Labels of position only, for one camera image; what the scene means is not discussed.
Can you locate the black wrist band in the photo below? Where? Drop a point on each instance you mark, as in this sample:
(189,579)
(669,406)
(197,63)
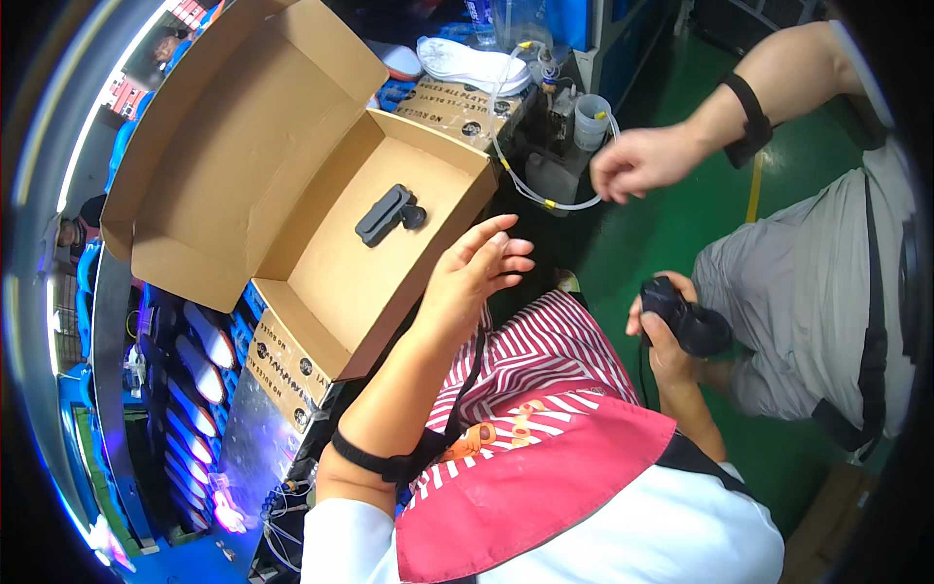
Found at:
(365,458)

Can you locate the clear plastic container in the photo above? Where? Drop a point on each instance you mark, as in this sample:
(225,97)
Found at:
(522,22)

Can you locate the dark grey plastic clip part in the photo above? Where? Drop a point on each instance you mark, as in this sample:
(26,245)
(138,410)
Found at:
(383,215)

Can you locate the clear plastic bottle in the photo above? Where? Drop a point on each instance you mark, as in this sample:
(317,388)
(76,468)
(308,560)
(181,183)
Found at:
(481,20)

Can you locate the orange edged shoe sole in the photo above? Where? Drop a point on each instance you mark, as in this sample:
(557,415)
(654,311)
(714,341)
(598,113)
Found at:
(398,60)

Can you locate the person's body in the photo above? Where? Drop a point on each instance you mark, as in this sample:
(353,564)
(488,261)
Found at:
(554,482)

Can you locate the small glue dispenser unit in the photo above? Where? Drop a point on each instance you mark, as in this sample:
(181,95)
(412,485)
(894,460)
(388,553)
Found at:
(560,102)

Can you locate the grey conveyor frame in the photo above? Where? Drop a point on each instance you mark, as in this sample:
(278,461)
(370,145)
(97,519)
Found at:
(109,379)

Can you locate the grey plastic pouch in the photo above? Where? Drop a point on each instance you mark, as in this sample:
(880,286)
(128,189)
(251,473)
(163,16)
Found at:
(547,179)

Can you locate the brown cardboard carton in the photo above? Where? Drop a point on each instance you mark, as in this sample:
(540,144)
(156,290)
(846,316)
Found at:
(832,525)

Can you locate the clear plastic tube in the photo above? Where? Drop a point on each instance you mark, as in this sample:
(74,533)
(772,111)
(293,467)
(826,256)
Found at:
(521,186)

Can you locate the translucent plastic cup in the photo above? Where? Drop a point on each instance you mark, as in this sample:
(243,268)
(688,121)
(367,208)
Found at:
(589,124)

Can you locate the white shoe sole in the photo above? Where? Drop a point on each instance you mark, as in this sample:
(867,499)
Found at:
(467,64)

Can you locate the row of white shoe soles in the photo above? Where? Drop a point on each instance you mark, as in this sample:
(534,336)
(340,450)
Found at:
(197,372)

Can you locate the open brown cardboard shoe box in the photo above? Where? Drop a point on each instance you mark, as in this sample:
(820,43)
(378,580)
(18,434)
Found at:
(219,146)

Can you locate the person's right fingers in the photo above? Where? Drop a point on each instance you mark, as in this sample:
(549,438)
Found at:
(633,317)

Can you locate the person's left hand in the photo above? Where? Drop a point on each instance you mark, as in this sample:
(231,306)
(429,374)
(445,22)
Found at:
(456,288)

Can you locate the person's right hand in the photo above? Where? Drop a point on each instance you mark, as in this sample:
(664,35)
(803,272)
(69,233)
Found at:
(668,358)

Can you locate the grey and blue machine cabinet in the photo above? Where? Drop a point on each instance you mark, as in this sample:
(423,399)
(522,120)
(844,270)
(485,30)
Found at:
(620,44)

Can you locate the printed brown cardboard shoe box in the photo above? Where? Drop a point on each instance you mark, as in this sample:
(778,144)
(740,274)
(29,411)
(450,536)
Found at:
(452,109)
(281,374)

